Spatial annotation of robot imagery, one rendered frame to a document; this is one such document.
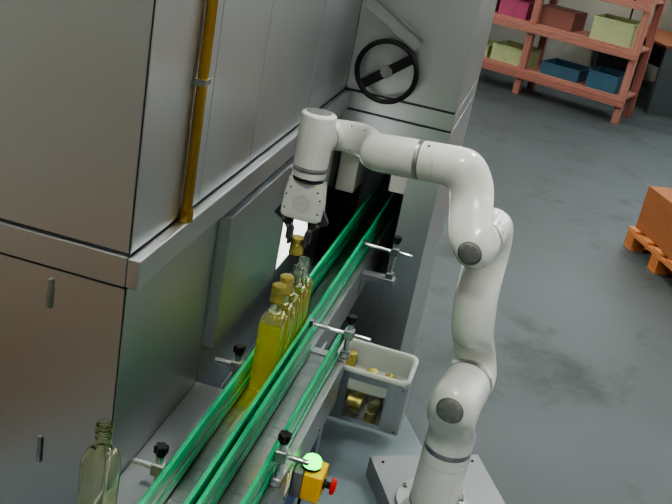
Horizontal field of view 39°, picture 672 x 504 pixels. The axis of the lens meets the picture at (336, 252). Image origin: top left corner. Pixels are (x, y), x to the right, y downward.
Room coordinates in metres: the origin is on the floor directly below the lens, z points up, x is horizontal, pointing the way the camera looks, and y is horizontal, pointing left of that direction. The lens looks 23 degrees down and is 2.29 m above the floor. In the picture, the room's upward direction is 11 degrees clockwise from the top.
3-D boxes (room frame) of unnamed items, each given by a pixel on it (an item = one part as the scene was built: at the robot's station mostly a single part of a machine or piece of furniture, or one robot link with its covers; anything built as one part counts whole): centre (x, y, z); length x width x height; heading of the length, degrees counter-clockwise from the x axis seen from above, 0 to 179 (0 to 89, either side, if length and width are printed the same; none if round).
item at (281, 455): (1.65, 0.01, 1.11); 0.07 x 0.04 x 0.13; 80
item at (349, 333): (2.25, -0.05, 1.12); 0.17 x 0.03 x 0.12; 80
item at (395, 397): (2.35, -0.14, 0.92); 0.27 x 0.17 x 0.15; 80
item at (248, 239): (2.43, 0.18, 1.32); 0.90 x 0.03 x 0.34; 170
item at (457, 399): (1.96, -0.35, 1.11); 0.19 x 0.12 x 0.24; 160
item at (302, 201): (2.14, 0.10, 1.52); 0.10 x 0.07 x 0.11; 81
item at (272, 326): (2.02, 0.12, 1.16); 0.06 x 0.06 x 0.21; 81
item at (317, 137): (2.14, 0.10, 1.67); 0.09 x 0.08 x 0.13; 160
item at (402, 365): (2.34, -0.17, 0.97); 0.22 x 0.17 x 0.09; 80
